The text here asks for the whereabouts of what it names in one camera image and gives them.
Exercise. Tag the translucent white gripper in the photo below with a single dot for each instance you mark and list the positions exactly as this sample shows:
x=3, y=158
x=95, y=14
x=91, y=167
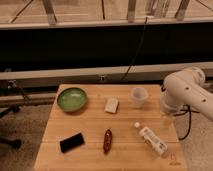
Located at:
x=166, y=121

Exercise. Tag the red chili pepper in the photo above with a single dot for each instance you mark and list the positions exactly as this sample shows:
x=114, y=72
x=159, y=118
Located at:
x=107, y=141

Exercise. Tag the white plastic bottle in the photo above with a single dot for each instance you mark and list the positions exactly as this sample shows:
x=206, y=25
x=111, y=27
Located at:
x=157, y=144

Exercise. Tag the black eraser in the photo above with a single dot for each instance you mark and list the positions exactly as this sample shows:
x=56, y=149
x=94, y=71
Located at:
x=71, y=142

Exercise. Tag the clear plastic cup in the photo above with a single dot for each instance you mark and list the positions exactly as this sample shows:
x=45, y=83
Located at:
x=138, y=96

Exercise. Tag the wooden table board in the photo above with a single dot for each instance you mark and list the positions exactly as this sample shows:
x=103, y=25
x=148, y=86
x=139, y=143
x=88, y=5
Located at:
x=102, y=137

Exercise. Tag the green bowl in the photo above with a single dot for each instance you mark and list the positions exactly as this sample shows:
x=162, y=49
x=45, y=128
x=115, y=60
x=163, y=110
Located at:
x=72, y=99

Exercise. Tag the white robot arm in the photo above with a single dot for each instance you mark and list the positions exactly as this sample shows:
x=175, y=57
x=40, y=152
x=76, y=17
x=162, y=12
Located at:
x=184, y=87

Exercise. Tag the white sponge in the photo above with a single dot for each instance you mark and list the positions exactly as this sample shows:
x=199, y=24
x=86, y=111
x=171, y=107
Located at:
x=111, y=105

